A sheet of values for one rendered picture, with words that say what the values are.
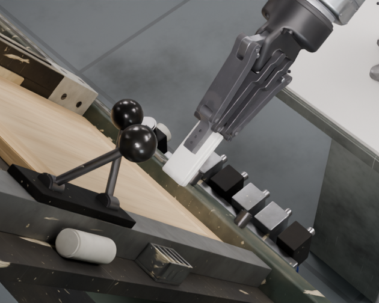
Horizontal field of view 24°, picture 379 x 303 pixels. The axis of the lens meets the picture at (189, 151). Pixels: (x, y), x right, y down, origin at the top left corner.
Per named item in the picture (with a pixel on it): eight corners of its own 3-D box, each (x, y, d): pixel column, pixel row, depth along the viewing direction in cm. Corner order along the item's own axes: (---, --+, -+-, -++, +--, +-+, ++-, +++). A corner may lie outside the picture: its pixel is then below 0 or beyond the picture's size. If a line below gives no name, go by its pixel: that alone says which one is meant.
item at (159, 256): (179, 286, 112) (194, 268, 111) (156, 282, 105) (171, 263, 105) (158, 266, 113) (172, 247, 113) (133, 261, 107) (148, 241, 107)
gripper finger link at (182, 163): (222, 136, 95) (219, 134, 94) (182, 186, 95) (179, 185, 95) (203, 119, 96) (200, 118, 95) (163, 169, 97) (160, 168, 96)
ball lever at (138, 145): (55, 209, 89) (168, 157, 86) (34, 203, 86) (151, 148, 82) (46, 175, 91) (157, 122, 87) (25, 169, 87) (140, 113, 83)
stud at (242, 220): (245, 230, 160) (255, 217, 160) (240, 228, 158) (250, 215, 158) (235, 222, 161) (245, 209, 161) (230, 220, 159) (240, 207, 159)
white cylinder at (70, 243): (67, 263, 88) (105, 270, 95) (85, 240, 87) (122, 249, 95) (49, 244, 89) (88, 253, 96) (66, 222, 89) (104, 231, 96)
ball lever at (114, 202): (126, 218, 100) (152, 105, 101) (110, 213, 96) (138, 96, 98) (98, 213, 101) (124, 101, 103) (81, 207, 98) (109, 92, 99)
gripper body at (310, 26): (325, 8, 89) (268, 80, 89) (345, 36, 96) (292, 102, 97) (271, -28, 92) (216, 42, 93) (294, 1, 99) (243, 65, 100)
